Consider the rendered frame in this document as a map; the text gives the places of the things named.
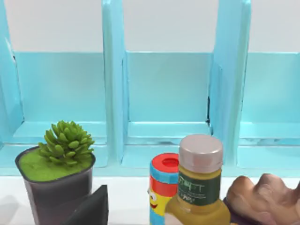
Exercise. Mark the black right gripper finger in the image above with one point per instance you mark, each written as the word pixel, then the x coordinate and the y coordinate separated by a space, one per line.
pixel 93 208

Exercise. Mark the green succulent in dark pot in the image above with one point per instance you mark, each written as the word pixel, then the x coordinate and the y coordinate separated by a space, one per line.
pixel 58 173

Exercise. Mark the yellow bottle with pink cap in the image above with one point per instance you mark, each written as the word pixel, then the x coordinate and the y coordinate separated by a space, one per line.
pixel 199 187

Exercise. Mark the light blue rack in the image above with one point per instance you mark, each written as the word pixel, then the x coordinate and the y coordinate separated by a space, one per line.
pixel 164 93

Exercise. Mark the brown bread loaf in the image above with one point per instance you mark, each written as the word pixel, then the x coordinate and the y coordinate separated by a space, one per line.
pixel 264 199

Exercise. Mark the red and blue cartoon can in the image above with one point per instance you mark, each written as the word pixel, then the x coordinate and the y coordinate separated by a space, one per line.
pixel 161 187

